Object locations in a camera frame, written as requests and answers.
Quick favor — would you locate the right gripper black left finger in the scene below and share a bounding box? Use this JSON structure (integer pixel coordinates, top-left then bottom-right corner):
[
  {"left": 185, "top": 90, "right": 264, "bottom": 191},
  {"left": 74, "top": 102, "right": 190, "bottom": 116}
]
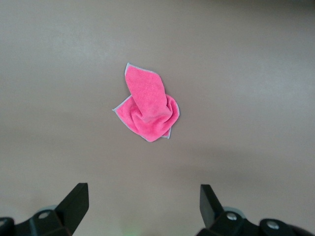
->
[{"left": 14, "top": 182, "right": 90, "bottom": 236}]

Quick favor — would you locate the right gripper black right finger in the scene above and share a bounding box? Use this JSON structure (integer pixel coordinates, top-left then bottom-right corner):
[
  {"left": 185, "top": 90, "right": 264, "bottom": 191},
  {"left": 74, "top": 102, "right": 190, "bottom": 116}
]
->
[{"left": 196, "top": 184, "right": 262, "bottom": 236}]

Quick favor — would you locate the pink towel with grey edging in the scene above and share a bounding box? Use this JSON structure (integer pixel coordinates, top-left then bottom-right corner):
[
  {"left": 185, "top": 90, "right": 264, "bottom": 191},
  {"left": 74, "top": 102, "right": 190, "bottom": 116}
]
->
[{"left": 111, "top": 62, "right": 181, "bottom": 144}]

